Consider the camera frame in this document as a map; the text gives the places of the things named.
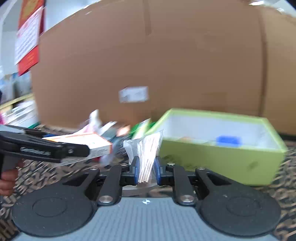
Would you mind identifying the clear packet of sticks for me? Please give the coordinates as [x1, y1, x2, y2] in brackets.
[123, 130, 164, 183]

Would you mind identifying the long white pink box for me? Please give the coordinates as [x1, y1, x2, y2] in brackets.
[44, 133, 112, 166]

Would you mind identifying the white plush bunny toy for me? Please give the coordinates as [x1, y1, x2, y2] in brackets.
[81, 109, 102, 134]

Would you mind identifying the person's left hand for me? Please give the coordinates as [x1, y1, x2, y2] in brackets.
[0, 168, 18, 196]

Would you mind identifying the green white carton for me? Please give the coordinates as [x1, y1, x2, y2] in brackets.
[130, 118, 155, 140]

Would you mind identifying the blue item in box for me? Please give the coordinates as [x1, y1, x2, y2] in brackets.
[216, 136, 241, 147]

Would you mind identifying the lime green open box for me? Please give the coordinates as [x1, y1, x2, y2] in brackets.
[147, 108, 287, 186]

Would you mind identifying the white shipping label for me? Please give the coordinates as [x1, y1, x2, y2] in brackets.
[119, 86, 149, 103]

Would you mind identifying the large brown cardboard box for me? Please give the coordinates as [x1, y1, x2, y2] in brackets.
[31, 1, 295, 135]

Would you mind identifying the black tan lettered mat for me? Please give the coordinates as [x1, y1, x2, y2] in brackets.
[1, 140, 295, 240]

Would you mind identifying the red white wall poster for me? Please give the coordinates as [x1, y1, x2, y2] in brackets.
[15, 0, 46, 76]

